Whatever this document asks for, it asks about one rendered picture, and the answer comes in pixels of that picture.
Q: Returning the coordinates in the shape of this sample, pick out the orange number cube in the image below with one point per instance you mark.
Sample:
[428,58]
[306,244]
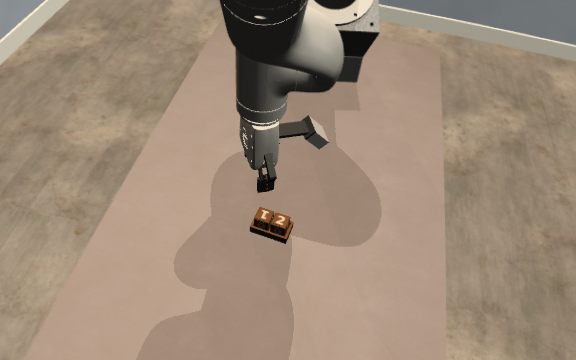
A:
[280,224]
[263,218]

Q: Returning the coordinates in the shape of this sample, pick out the brown wooden tray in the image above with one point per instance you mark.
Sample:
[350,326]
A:
[271,235]

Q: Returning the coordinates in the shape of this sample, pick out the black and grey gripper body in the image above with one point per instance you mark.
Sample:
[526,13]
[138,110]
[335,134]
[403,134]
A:
[259,139]

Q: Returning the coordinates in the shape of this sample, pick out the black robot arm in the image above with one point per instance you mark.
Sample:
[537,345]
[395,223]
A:
[270,32]

